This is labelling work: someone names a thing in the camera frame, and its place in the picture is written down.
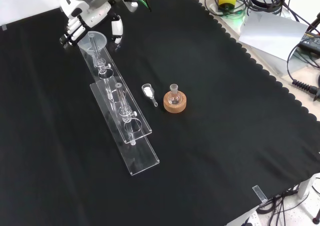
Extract black cable with ribbed plug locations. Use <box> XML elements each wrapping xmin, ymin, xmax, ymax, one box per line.
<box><xmin>286</xmin><ymin>39</ymin><xmax>320</xmax><ymax>101</ymax></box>

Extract black floor cables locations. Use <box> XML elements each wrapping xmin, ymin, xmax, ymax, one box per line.
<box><xmin>257</xmin><ymin>175</ymin><xmax>320</xmax><ymax>226</ymax></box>

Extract glass round-bottom flask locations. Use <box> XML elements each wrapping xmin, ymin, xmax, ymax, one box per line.
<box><xmin>167</xmin><ymin>84</ymin><xmax>182</xmax><ymax>106</ymax></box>

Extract translucent plastic funnel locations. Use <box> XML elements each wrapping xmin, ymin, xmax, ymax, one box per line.
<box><xmin>76</xmin><ymin>31</ymin><xmax>108</xmax><ymax>61</ymax></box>

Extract cork ring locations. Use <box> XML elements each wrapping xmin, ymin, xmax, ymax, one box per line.
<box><xmin>163</xmin><ymin>90</ymin><xmax>188</xmax><ymax>114</ymax></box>

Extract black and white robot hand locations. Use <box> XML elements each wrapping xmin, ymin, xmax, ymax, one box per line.
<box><xmin>59</xmin><ymin>0</ymin><xmax>125</xmax><ymax>51</ymax></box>

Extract clear acrylic funnel stand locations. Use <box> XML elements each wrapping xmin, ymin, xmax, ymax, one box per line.
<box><xmin>79</xmin><ymin>32</ymin><xmax>161</xmax><ymax>177</ymax></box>

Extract black cloth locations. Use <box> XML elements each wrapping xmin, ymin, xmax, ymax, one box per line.
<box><xmin>0</xmin><ymin>0</ymin><xmax>320</xmax><ymax>226</ymax></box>

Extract black power adapter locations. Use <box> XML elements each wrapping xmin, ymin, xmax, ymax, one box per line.
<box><xmin>298</xmin><ymin>32</ymin><xmax>320</xmax><ymax>54</ymax></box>

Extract white power strip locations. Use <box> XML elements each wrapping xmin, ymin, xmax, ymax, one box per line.
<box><xmin>239</xmin><ymin>210</ymin><xmax>260</xmax><ymax>226</ymax></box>

